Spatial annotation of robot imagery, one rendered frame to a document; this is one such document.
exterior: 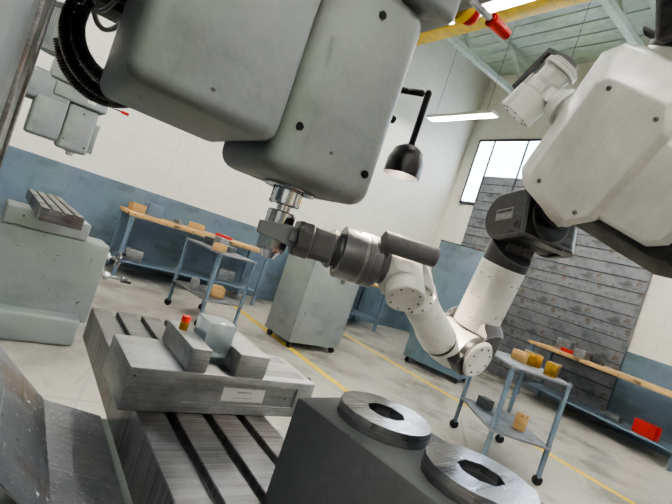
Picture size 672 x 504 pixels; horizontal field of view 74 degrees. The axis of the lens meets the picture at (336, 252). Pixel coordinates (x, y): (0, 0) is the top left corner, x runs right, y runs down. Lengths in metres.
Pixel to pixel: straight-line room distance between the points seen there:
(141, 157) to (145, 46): 6.74
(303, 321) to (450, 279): 2.49
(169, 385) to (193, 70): 0.47
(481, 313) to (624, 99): 0.45
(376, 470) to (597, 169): 0.55
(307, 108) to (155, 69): 0.20
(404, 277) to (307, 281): 4.45
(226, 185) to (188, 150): 0.81
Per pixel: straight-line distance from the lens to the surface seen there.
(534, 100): 0.88
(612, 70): 0.77
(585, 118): 0.77
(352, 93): 0.68
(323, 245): 0.70
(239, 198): 7.75
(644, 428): 7.36
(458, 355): 0.92
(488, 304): 0.94
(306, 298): 5.19
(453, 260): 6.79
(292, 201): 0.72
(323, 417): 0.42
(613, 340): 8.31
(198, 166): 7.49
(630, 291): 8.35
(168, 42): 0.56
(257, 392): 0.85
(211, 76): 0.57
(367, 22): 0.72
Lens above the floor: 1.23
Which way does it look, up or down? level
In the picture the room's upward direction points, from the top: 18 degrees clockwise
